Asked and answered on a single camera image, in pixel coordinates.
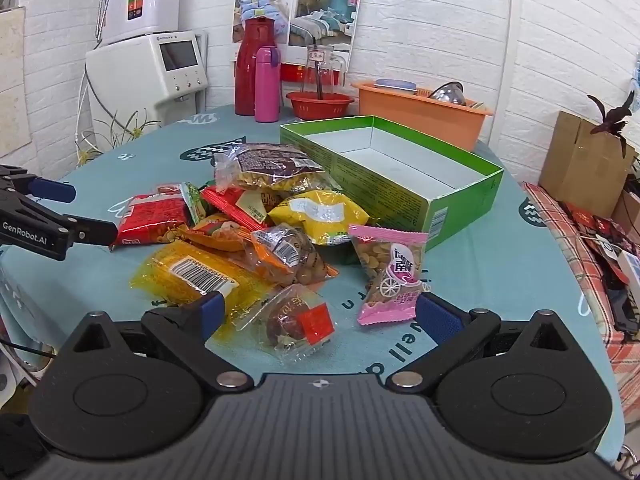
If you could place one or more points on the red plastic basin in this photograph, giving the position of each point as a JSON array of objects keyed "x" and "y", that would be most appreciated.
[{"x": 320, "y": 105}]

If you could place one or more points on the green cardboard box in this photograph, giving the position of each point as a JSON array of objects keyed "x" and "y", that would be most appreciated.
[{"x": 400, "y": 195}]

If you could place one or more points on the glass pitcher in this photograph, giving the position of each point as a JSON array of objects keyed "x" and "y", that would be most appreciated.
[{"x": 320, "y": 72}]

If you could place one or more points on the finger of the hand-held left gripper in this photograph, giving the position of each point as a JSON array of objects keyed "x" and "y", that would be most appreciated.
[
  {"x": 92, "y": 232},
  {"x": 52, "y": 191}
]

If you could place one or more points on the purple leaf plant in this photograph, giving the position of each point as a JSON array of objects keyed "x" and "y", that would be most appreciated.
[{"x": 617, "y": 117}]

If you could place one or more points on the white water dispenser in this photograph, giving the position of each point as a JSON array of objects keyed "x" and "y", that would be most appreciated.
[{"x": 145, "y": 75}]

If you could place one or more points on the yellow snack packet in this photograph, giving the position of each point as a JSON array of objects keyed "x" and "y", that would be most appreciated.
[{"x": 320, "y": 215}]

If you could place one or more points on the wall poster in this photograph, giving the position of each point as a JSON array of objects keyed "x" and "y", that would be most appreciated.
[{"x": 320, "y": 10}]

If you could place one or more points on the pink snack packet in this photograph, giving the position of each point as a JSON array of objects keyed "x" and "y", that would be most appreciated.
[{"x": 392, "y": 270}]

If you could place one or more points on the plaid cloth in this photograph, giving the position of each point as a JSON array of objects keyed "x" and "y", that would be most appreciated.
[{"x": 575, "y": 250}]

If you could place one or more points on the red thermos jug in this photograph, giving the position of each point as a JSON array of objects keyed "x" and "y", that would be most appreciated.
[{"x": 246, "y": 70}]

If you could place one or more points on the white water purifier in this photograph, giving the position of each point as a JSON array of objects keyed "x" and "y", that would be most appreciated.
[{"x": 145, "y": 0}]

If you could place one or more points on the yellow transparent barcode packet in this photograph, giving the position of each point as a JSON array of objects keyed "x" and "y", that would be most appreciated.
[{"x": 200, "y": 272}]

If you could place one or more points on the red bean snack packet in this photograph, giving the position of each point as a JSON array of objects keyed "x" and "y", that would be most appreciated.
[{"x": 150, "y": 217}]

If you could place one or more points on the clear red-label date packet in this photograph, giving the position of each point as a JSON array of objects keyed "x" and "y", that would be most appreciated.
[{"x": 295, "y": 325}]

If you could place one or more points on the orange plastic basket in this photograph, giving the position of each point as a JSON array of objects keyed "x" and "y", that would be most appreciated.
[{"x": 420, "y": 115}]

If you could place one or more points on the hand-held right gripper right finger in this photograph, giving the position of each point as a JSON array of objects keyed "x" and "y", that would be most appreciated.
[{"x": 437, "y": 317}]

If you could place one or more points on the clear brown-label peanut packet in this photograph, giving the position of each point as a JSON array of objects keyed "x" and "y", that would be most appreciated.
[{"x": 272, "y": 165}]

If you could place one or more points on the blue plastic lid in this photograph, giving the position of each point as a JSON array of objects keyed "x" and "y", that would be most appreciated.
[{"x": 395, "y": 85}]

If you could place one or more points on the green snack packet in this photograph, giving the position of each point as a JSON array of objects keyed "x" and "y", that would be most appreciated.
[{"x": 192, "y": 202}]

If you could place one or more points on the brown cardboard box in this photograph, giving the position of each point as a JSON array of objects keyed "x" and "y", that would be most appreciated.
[{"x": 580, "y": 165}]

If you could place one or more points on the metal bowl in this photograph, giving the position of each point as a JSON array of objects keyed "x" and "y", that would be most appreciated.
[{"x": 448, "y": 94}]

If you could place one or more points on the yellow flowering plant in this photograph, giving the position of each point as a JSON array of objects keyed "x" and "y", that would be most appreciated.
[{"x": 117, "y": 132}]

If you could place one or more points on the red gift packets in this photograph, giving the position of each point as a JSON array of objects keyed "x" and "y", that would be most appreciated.
[{"x": 595, "y": 230}]

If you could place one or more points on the teal printed tablecloth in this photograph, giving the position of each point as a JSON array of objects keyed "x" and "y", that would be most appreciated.
[{"x": 475, "y": 275}]

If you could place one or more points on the orange nut snack packet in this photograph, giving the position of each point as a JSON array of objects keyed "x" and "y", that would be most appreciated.
[{"x": 285, "y": 255}]

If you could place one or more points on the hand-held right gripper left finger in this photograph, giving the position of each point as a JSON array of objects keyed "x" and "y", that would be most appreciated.
[{"x": 212, "y": 310}]

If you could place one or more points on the red cracker snack packet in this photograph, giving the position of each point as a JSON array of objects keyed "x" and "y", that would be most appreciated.
[{"x": 235, "y": 205}]

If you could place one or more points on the pink thermos bottle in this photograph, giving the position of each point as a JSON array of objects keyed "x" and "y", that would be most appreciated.
[{"x": 267, "y": 85}]

